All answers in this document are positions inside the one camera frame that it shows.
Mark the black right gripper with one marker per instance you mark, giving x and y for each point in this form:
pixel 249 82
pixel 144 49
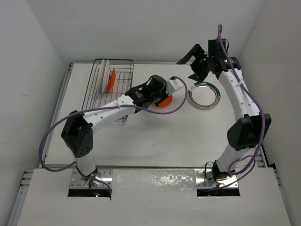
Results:
pixel 198 52

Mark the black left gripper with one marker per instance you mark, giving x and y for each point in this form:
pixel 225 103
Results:
pixel 163 88

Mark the orange plate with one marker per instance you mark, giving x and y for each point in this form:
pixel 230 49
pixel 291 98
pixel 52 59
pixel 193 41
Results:
pixel 111 81
pixel 164 103

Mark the white plate teal rim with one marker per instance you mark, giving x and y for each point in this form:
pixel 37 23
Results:
pixel 204 95

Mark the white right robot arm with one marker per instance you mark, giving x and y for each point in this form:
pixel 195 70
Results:
pixel 246 135

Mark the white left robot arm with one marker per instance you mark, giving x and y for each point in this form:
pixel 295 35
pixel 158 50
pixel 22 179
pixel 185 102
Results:
pixel 79 129

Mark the white foam cover board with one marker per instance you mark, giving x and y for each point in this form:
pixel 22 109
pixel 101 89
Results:
pixel 153 197

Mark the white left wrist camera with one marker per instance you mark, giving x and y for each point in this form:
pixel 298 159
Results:
pixel 172 85

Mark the wire dish rack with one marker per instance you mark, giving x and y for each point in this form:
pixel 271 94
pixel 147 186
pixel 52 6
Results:
pixel 123 82

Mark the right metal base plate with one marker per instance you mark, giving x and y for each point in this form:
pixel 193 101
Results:
pixel 204 180

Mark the metal base plate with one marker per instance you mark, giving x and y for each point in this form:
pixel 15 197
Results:
pixel 101 180
pixel 204 180

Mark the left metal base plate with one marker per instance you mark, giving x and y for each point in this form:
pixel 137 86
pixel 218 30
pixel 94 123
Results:
pixel 101 180

